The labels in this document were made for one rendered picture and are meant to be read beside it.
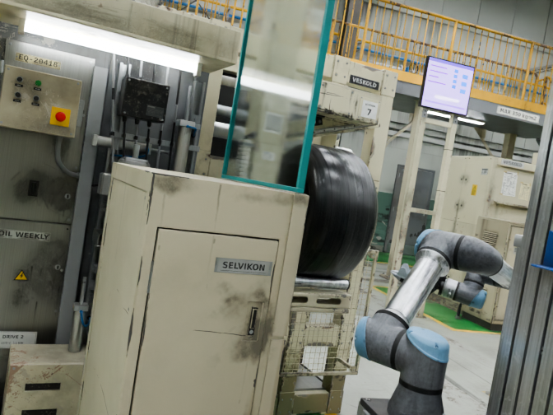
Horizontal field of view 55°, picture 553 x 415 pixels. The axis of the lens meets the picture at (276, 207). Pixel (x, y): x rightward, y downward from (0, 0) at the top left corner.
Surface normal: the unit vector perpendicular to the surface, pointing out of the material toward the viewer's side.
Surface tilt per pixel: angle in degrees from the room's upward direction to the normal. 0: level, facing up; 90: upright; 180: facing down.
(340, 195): 71
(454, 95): 90
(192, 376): 90
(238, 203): 90
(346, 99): 90
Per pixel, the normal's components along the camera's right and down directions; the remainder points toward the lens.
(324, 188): -0.26, -0.31
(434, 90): 0.28, 0.10
